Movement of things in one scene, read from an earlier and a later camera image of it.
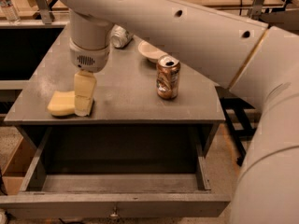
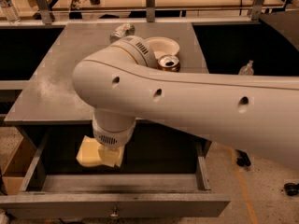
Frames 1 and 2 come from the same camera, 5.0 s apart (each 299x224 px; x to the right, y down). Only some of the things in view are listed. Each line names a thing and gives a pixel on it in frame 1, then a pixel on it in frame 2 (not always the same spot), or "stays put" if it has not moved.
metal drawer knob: [114, 215] stays put
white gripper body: [89, 59] → [112, 138]
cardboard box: [16, 155] stays put
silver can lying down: [120, 37] stays put
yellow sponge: [62, 103] → [88, 153]
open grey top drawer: [116, 175] stays put
